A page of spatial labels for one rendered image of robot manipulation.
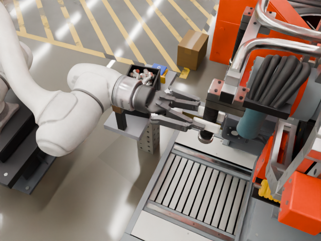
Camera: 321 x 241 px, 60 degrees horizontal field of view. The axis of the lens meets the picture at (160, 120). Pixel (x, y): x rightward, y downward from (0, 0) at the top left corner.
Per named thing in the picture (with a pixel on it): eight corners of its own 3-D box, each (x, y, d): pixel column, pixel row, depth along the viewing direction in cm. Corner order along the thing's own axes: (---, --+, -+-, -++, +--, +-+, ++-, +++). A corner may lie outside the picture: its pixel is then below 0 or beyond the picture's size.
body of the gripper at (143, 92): (145, 95, 82) (174, 105, 80) (132, 116, 77) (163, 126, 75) (144, 76, 76) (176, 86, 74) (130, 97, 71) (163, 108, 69)
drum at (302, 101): (314, 136, 75) (341, 100, 64) (236, 111, 80) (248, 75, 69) (318, 100, 83) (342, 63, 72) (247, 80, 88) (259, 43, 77)
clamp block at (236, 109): (242, 118, 63) (248, 103, 59) (204, 106, 65) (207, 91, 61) (247, 103, 66) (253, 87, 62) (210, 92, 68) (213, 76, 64)
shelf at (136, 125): (139, 141, 117) (138, 137, 114) (104, 128, 121) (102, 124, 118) (176, 76, 141) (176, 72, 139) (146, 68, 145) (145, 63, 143)
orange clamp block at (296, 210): (318, 197, 60) (315, 237, 55) (281, 183, 62) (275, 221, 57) (334, 182, 55) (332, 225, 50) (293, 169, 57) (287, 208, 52)
